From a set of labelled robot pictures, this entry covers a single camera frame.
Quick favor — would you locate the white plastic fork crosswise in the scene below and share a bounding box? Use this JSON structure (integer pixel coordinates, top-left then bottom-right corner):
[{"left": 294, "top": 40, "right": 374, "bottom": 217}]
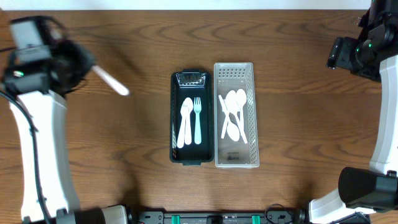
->
[{"left": 92, "top": 65, "right": 129, "bottom": 96}]

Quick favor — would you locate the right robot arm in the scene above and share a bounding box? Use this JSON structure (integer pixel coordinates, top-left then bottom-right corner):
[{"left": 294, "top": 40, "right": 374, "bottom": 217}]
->
[{"left": 295, "top": 0, "right": 397, "bottom": 223}]

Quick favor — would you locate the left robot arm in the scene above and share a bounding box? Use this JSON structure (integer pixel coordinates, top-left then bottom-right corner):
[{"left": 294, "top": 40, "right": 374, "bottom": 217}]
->
[{"left": 1, "top": 16, "right": 133, "bottom": 224}]

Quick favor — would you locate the clear plastic basket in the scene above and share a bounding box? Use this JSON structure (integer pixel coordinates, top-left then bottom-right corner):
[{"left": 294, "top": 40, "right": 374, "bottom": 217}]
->
[{"left": 213, "top": 62, "right": 259, "bottom": 169}]

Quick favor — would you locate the white plastic fork diagonal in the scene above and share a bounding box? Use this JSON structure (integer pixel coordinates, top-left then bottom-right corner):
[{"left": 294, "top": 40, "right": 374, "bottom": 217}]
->
[{"left": 177, "top": 101, "right": 188, "bottom": 148}]

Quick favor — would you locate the black plastic basket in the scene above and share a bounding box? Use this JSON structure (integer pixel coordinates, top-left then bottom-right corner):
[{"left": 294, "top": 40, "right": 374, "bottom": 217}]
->
[{"left": 170, "top": 69, "right": 215, "bottom": 166}]

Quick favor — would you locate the white plastic spoon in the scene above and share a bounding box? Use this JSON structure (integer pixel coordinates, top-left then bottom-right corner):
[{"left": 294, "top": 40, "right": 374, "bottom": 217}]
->
[
  {"left": 226, "top": 90, "right": 248, "bottom": 144},
  {"left": 236, "top": 89, "right": 247, "bottom": 134},
  {"left": 185, "top": 97, "right": 193, "bottom": 145},
  {"left": 221, "top": 106, "right": 229, "bottom": 139},
  {"left": 218, "top": 95, "right": 239, "bottom": 141}
]

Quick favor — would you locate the white plastic fork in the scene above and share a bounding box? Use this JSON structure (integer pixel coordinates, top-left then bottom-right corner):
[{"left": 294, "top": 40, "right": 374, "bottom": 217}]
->
[{"left": 193, "top": 97, "right": 201, "bottom": 145}]

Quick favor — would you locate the black mounting rail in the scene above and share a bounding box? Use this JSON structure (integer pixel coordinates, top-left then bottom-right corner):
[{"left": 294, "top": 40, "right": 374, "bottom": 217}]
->
[{"left": 127, "top": 204, "right": 310, "bottom": 224}]

